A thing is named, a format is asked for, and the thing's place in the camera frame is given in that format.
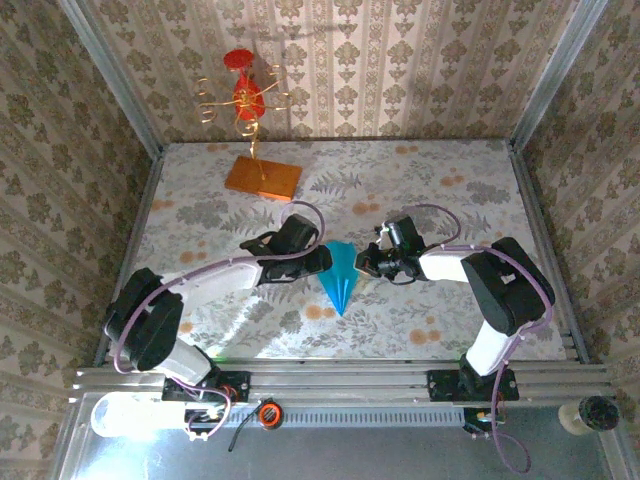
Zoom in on blue paper sheet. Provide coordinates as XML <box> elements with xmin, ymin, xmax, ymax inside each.
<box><xmin>314</xmin><ymin>240</ymin><xmax>374</xmax><ymax>317</ymax></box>

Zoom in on floral table cloth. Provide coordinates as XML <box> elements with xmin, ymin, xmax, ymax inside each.
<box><xmin>107</xmin><ymin>139</ymin><xmax>571</xmax><ymax>361</ymax></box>

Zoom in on red glass vase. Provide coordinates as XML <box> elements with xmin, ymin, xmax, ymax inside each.
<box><xmin>223</xmin><ymin>48</ymin><xmax>266</xmax><ymax>121</ymax></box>

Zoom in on small connector board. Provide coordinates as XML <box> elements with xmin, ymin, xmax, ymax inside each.
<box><xmin>183</xmin><ymin>405</ymin><xmax>227</xmax><ymax>445</ymax></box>
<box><xmin>462</xmin><ymin>407</ymin><xmax>506</xmax><ymax>441</ymax></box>

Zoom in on grey metal shelf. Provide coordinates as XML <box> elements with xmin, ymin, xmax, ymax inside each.
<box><xmin>49</xmin><ymin>394</ymin><xmax>631</xmax><ymax>480</ymax></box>

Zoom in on white cylinder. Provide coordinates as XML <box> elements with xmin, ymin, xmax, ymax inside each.
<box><xmin>90</xmin><ymin>392</ymin><xmax>186</xmax><ymax>440</ymax></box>

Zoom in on white spool with black cap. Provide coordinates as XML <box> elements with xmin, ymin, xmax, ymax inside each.
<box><xmin>558</xmin><ymin>395</ymin><xmax>621</xmax><ymax>435</ymax></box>

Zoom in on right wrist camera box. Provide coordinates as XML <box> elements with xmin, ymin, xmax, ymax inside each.
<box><xmin>375</xmin><ymin>215</ymin><xmax>427</xmax><ymax>254</ymax></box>

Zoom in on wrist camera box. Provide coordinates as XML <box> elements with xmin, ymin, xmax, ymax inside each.
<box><xmin>375</xmin><ymin>215</ymin><xmax>427</xmax><ymax>254</ymax></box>
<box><xmin>277</xmin><ymin>213</ymin><xmax>320</xmax><ymax>251</ymax></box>

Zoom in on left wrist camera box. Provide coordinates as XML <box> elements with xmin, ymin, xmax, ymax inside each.
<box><xmin>277</xmin><ymin>213</ymin><xmax>320</xmax><ymax>251</ymax></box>

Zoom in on gold wire stand wooden base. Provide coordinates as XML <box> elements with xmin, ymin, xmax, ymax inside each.
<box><xmin>194</xmin><ymin>62</ymin><xmax>304</xmax><ymax>202</ymax></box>

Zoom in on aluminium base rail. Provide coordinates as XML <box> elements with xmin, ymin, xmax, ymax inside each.
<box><xmin>69</xmin><ymin>363</ymin><xmax>614</xmax><ymax>404</ymax></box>

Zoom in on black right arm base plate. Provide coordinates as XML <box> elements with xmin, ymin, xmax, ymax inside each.
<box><xmin>427</xmin><ymin>368</ymin><xmax>520</xmax><ymax>403</ymax></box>

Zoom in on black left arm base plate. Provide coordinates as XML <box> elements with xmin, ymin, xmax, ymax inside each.
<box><xmin>162</xmin><ymin>370</ymin><xmax>251</xmax><ymax>404</ymax></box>

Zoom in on grey slotted cable duct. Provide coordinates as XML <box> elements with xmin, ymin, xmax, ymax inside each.
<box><xmin>184</xmin><ymin>405</ymin><xmax>474</xmax><ymax>429</ymax></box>

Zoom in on orange ring on rail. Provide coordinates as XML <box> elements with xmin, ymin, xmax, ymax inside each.
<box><xmin>257</xmin><ymin>398</ymin><xmax>285</xmax><ymax>430</ymax></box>

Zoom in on aluminium side rail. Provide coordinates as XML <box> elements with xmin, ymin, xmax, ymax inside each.
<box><xmin>93</xmin><ymin>147</ymin><xmax>166</xmax><ymax>366</ymax></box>
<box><xmin>507</xmin><ymin>139</ymin><xmax>591</xmax><ymax>364</ymax></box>

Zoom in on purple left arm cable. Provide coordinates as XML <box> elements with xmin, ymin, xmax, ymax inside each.
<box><xmin>112</xmin><ymin>200</ymin><xmax>326</xmax><ymax>444</ymax></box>

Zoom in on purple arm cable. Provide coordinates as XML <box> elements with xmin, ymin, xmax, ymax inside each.
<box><xmin>402</xmin><ymin>203</ymin><xmax>556</xmax><ymax>475</ymax></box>
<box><xmin>112</xmin><ymin>200</ymin><xmax>326</xmax><ymax>444</ymax></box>

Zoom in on short black cable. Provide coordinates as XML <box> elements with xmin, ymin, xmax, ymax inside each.
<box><xmin>228</xmin><ymin>417</ymin><xmax>261</xmax><ymax>453</ymax></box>

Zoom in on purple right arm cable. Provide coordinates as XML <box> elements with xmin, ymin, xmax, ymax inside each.
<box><xmin>402</xmin><ymin>203</ymin><xmax>556</xmax><ymax>475</ymax></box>

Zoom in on aluminium corner post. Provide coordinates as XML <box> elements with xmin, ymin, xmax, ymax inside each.
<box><xmin>509</xmin><ymin>0</ymin><xmax>609</xmax><ymax>151</ymax></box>
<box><xmin>57</xmin><ymin>0</ymin><xmax>165</xmax><ymax>156</ymax></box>

